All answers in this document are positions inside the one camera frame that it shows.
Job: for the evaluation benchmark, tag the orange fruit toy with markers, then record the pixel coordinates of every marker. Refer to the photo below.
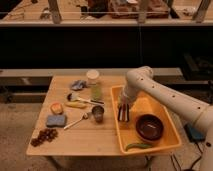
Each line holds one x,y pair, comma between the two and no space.
56,108

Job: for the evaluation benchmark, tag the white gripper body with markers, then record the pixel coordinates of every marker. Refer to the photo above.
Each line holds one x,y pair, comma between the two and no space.
126,96

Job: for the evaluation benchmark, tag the silver spoon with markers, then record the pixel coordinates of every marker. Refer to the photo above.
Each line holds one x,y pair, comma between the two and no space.
84,117

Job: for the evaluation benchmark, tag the yellow banana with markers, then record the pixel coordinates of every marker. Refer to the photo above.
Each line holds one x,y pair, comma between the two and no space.
76,105

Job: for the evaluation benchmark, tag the dark red bowl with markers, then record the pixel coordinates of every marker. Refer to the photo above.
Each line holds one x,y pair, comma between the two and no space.
149,127

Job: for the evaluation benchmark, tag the white handled brush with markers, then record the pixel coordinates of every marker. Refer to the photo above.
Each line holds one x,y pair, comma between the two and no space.
76,97

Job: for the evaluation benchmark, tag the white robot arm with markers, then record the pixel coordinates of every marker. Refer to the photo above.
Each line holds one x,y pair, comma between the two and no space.
196,112

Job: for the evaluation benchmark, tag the yellow plastic tray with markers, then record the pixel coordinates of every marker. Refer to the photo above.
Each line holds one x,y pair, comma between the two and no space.
126,131

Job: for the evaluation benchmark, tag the clear jar white lid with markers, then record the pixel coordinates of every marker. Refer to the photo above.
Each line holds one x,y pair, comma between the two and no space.
94,84

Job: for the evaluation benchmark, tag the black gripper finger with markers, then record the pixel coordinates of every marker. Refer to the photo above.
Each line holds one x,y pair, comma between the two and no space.
127,113
119,117

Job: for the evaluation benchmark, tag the wooden table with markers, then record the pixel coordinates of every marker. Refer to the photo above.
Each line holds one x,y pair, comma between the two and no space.
86,138

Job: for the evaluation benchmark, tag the dark grape bunch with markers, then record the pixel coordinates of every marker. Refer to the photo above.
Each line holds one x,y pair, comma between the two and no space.
44,135

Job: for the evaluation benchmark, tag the green chili pepper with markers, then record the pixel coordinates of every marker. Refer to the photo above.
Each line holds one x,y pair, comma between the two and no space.
137,145

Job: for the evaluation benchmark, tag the blue sponge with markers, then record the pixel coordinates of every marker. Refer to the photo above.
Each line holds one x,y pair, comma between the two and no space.
56,121

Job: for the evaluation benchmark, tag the blue crumpled cloth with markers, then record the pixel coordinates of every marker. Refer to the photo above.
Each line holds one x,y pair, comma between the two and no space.
78,85

